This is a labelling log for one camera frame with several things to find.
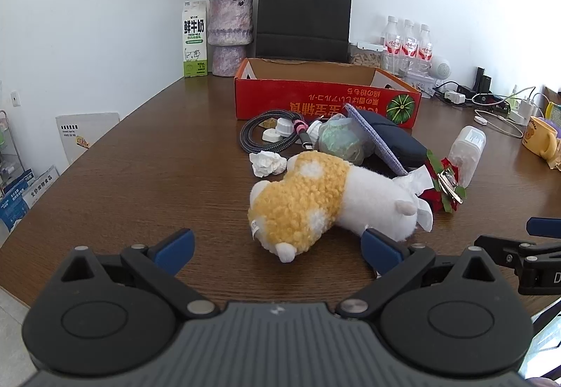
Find white bottle cap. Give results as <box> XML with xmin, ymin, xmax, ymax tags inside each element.
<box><xmin>275</xmin><ymin>117</ymin><xmax>294</xmax><ymax>138</ymax></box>

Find milk carton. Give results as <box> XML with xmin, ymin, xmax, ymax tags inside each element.
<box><xmin>182</xmin><ymin>1</ymin><xmax>208</xmax><ymax>77</ymax></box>

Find water bottle right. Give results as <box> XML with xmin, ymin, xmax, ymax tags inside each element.
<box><xmin>418</xmin><ymin>24</ymin><xmax>434</xmax><ymax>73</ymax></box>

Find water bottle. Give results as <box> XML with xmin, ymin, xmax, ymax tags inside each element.
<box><xmin>418</xmin><ymin>24</ymin><xmax>434</xmax><ymax>73</ymax></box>
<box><xmin>399</xmin><ymin>20</ymin><xmax>418</xmax><ymax>75</ymax></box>
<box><xmin>382</xmin><ymin>16</ymin><xmax>401</xmax><ymax>74</ymax></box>

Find silver keys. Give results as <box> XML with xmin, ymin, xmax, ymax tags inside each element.
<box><xmin>437</xmin><ymin>169</ymin><xmax>463</xmax><ymax>205</ymax></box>

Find water bottle left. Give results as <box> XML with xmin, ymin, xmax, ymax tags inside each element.
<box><xmin>382</xmin><ymin>16</ymin><xmax>401</xmax><ymax>74</ymax></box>

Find white round speaker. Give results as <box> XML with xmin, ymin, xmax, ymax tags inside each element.
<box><xmin>429</xmin><ymin>56</ymin><xmax>452</xmax><ymax>80</ymax></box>

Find white tissue ball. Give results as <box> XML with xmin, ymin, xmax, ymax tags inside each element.
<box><xmin>248</xmin><ymin>151</ymin><xmax>287</xmax><ymax>178</ymax></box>

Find navy blue pouch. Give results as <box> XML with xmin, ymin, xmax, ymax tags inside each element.
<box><xmin>356</xmin><ymin>108</ymin><xmax>427</xmax><ymax>175</ymax></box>

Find clear plastic bottle white label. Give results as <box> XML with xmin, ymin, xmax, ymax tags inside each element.
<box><xmin>448</xmin><ymin>126</ymin><xmax>487</xmax><ymax>188</ymax></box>

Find white power adapter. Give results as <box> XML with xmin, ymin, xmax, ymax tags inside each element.
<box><xmin>444</xmin><ymin>91</ymin><xmax>466</xmax><ymax>105</ymax></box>

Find white tissue paper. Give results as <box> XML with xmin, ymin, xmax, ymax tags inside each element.
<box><xmin>393</xmin><ymin>165</ymin><xmax>434</xmax><ymax>196</ymax></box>

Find black braided cable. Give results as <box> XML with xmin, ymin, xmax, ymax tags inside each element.
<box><xmin>238</xmin><ymin>109</ymin><xmax>317</xmax><ymax>153</ymax></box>

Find yellow white plush toy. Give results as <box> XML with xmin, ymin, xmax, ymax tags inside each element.
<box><xmin>247</xmin><ymin>151</ymin><xmax>434</xmax><ymax>263</ymax></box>

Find black charger stand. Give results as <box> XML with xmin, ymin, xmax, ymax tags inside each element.
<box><xmin>473</xmin><ymin>67</ymin><xmax>492</xmax><ymax>94</ymax></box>

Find purple knitted cloth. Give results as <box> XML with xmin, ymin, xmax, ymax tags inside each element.
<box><xmin>344</xmin><ymin>103</ymin><xmax>408</xmax><ymax>176</ymax></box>

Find red cardboard box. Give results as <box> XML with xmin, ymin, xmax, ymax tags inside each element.
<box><xmin>234</xmin><ymin>57</ymin><xmax>421</xmax><ymax>129</ymax></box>

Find water bottle middle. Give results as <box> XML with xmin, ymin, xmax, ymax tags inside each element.
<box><xmin>399</xmin><ymin>20</ymin><xmax>418</xmax><ymax>75</ymax></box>

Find small white cap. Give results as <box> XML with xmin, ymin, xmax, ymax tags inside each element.
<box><xmin>262</xmin><ymin>128</ymin><xmax>282</xmax><ymax>143</ymax></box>

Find white charging cable puck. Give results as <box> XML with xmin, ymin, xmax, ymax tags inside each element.
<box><xmin>474</xmin><ymin>109</ymin><xmax>524</xmax><ymax>139</ymax></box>

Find green item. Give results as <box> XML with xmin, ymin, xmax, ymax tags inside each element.
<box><xmin>318</xmin><ymin>114</ymin><xmax>367</xmax><ymax>166</ymax></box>

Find red artificial rose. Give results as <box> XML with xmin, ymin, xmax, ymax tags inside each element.
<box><xmin>421</xmin><ymin>150</ymin><xmax>466</xmax><ymax>213</ymax></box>

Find purple ceramic vase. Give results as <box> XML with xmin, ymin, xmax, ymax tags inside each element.
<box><xmin>207</xmin><ymin>0</ymin><xmax>253</xmax><ymax>77</ymax></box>

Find white envelope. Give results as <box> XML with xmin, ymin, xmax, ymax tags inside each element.
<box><xmin>55</xmin><ymin>113</ymin><xmax>120</xmax><ymax>164</ymax></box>

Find yellow mug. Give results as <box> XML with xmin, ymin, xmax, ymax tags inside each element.
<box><xmin>522</xmin><ymin>116</ymin><xmax>557</xmax><ymax>161</ymax></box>

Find seed container white lid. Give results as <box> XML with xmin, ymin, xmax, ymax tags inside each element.
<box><xmin>349</xmin><ymin>41</ymin><xmax>385</xmax><ymax>68</ymax></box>

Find black paper bag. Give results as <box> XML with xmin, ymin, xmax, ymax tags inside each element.
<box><xmin>255</xmin><ymin>0</ymin><xmax>352</xmax><ymax>63</ymax></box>

